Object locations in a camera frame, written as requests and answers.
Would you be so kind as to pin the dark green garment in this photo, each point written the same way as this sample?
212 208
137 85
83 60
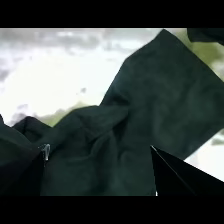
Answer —
146 110

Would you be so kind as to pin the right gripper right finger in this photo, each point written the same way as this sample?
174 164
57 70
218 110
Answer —
180 180

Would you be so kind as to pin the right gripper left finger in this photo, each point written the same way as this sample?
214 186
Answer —
28 176

